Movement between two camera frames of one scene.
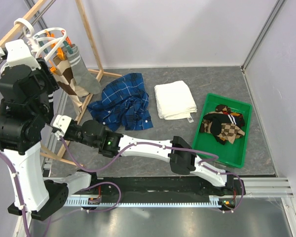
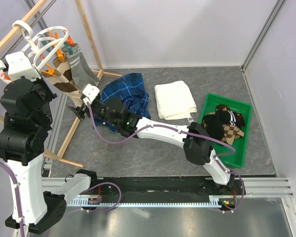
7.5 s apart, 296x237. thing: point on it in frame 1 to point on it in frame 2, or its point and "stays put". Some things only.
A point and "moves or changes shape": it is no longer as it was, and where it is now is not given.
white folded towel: (174, 101) stays put
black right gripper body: (75, 135) to (98, 110)
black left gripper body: (49, 81) to (46, 91)
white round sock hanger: (44, 42) stays put
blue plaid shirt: (125, 104) stays put
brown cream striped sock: (64, 73) stays put
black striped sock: (51, 99) moves or changes shape
